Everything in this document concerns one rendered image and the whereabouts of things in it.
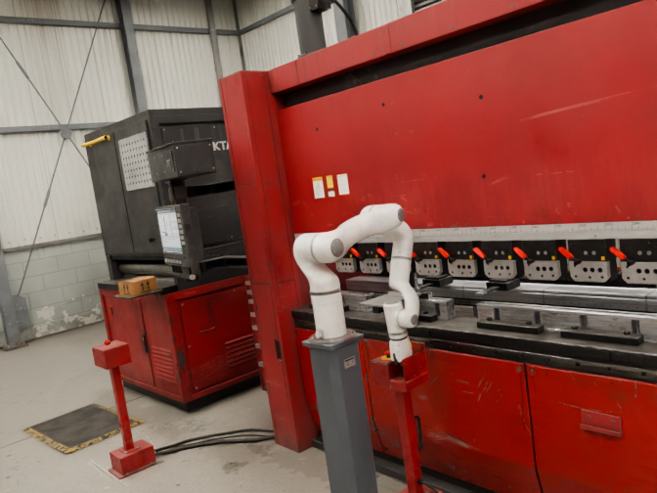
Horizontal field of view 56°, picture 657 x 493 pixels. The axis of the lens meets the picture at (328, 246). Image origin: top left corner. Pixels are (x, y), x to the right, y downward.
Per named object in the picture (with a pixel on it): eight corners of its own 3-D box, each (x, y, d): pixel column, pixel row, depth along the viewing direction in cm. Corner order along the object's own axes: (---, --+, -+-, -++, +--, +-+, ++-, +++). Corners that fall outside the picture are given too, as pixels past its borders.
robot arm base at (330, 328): (330, 346, 231) (324, 299, 229) (299, 341, 246) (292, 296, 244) (366, 333, 244) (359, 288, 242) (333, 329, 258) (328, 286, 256)
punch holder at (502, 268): (485, 278, 271) (480, 241, 269) (496, 273, 277) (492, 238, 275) (514, 279, 260) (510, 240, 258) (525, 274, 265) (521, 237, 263)
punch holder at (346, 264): (336, 272, 347) (332, 243, 346) (347, 269, 353) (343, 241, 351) (354, 272, 336) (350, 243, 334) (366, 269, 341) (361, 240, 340)
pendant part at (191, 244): (164, 264, 382) (154, 207, 378) (182, 260, 388) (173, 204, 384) (190, 268, 344) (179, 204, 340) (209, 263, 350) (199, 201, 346)
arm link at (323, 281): (325, 296, 234) (316, 235, 232) (294, 293, 248) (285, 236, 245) (347, 289, 242) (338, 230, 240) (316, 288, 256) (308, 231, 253)
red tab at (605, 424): (580, 427, 235) (579, 411, 234) (583, 425, 236) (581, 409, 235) (620, 437, 223) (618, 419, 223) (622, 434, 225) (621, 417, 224)
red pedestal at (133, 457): (108, 470, 388) (83, 344, 379) (145, 455, 404) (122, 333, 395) (119, 479, 373) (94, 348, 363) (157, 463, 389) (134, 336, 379)
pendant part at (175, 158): (167, 285, 391) (144, 152, 382) (203, 277, 404) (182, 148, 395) (197, 291, 349) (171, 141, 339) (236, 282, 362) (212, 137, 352)
